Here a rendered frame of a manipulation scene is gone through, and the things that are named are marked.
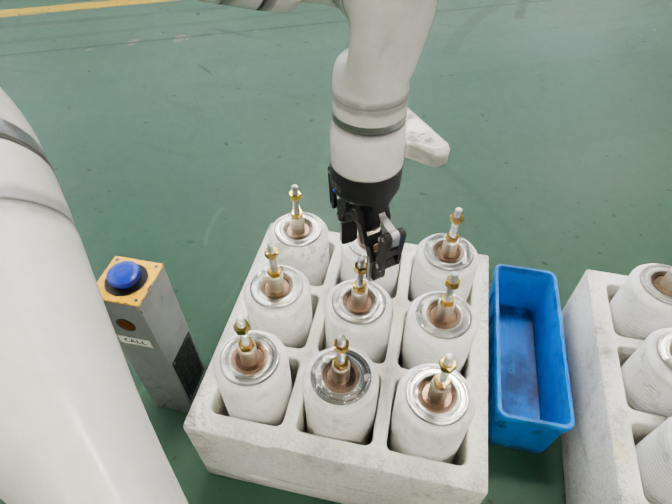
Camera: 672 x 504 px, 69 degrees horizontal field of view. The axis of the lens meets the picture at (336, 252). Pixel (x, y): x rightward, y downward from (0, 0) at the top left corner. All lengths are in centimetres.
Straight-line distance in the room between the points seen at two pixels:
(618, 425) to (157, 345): 62
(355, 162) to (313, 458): 38
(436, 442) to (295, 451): 18
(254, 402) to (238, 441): 6
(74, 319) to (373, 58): 30
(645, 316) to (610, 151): 79
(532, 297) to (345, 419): 52
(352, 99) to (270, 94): 119
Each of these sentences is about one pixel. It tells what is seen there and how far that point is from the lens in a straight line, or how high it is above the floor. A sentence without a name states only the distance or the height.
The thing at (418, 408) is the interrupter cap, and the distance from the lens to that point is 61.
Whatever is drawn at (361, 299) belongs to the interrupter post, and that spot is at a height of 27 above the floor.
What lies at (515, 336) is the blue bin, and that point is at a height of 0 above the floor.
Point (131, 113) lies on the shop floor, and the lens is 163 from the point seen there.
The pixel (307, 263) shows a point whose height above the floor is 22.
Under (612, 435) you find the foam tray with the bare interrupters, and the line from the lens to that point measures 76.
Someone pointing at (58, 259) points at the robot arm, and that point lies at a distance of 20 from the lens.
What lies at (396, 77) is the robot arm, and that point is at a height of 60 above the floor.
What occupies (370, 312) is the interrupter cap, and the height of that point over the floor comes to 25.
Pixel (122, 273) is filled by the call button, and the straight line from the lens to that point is 67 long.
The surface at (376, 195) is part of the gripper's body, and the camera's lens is 49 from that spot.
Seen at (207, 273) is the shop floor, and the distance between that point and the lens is 107.
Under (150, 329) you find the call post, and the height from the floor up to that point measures 26.
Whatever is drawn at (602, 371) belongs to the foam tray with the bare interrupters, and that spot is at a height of 18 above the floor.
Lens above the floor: 80
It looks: 48 degrees down
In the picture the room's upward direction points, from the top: straight up
